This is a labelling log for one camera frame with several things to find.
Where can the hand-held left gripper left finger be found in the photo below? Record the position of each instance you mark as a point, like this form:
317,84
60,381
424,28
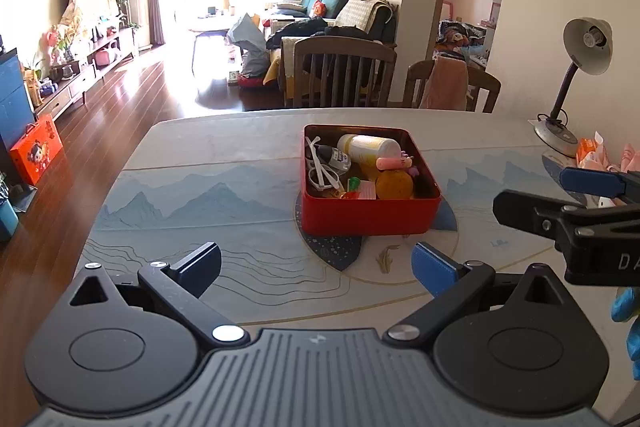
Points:
200,267

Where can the bed with printed bedding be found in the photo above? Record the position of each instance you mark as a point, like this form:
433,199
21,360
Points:
460,39

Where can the person's right hand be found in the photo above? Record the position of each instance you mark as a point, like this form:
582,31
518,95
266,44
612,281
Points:
631,307

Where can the white sunglasses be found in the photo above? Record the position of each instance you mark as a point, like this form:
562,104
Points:
325,179

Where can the wooden dining chair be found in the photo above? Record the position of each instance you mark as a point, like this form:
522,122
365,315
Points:
485,87
345,47

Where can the pink plastic tray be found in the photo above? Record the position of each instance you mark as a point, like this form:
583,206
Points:
367,192

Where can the white coffee table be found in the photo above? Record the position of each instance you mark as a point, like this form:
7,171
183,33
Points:
212,24

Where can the orange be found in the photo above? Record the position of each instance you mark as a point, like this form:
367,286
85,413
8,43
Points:
394,184

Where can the purple spiky toy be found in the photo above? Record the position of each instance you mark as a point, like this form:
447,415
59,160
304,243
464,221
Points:
412,172

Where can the wooden TV stand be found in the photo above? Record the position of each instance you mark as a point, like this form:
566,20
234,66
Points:
85,79

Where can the orange tissue pack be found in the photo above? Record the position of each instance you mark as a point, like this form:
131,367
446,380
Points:
587,154

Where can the white yellow-label bottle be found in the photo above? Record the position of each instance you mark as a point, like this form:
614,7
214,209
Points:
367,147

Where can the black jacket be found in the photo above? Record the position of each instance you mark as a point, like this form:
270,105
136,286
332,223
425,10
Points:
320,32

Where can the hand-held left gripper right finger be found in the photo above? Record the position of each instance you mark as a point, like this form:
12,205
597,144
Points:
435,269

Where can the small green toy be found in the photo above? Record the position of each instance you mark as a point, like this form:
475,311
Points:
353,184

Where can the beige sofa throw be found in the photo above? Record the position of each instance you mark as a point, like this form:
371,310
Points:
362,12

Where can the small black-capped bottle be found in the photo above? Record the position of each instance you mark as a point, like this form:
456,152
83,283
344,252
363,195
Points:
337,158

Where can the blue paper bag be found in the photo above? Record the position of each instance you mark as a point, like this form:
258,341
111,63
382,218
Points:
247,37

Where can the black cabinet blue panel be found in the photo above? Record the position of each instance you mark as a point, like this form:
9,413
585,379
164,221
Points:
12,102

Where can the grey desk lamp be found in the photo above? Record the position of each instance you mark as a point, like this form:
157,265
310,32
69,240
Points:
587,44

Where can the red candy wrapper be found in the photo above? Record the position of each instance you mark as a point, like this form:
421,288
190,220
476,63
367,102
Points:
345,196

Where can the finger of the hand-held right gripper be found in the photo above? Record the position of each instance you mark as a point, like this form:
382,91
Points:
590,181
530,212

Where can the pink towel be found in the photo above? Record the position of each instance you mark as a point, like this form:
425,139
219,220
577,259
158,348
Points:
445,82

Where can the red cushion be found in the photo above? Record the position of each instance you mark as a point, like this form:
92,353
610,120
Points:
318,9

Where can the red tin box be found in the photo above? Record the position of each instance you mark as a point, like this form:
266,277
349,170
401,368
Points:
370,217

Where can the teal trash bin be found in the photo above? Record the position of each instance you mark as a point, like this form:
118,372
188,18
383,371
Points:
7,217

